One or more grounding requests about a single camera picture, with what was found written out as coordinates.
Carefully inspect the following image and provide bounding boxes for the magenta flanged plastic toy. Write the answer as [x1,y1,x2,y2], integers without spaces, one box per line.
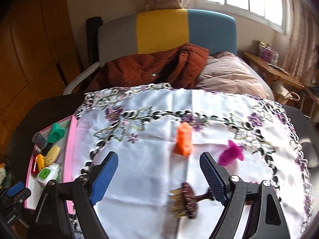
[217,140,244,166]

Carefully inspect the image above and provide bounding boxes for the dark brown wooden brush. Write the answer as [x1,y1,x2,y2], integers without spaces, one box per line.
[170,182,215,219]

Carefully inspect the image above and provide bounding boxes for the white green plug-in device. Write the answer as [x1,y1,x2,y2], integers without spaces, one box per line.
[37,163,61,187]

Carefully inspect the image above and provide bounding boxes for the orange linked cube blocks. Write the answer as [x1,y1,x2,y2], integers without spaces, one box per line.
[173,122,194,156]

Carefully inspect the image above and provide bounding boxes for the green plastic funnel toy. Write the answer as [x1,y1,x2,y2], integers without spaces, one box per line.
[47,122,65,144]

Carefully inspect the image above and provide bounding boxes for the red plastic cylinder toy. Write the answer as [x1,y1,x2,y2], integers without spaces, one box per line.
[31,154,38,176]

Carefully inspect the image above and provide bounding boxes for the snack bag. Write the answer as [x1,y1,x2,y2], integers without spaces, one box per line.
[0,163,12,188]

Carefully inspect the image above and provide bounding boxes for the white embroidered floral tablecloth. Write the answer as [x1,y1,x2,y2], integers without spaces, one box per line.
[72,84,312,238]

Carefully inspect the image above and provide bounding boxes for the beige pink duvet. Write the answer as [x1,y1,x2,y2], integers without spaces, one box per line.
[196,51,275,100]

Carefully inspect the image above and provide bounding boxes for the rust brown quilted jacket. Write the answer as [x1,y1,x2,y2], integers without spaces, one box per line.
[87,43,209,92]

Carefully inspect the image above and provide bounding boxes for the wooden side table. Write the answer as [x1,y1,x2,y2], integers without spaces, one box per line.
[241,51,318,122]

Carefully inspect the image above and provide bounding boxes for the purple gift box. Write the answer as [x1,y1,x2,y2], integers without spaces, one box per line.
[257,40,279,65]

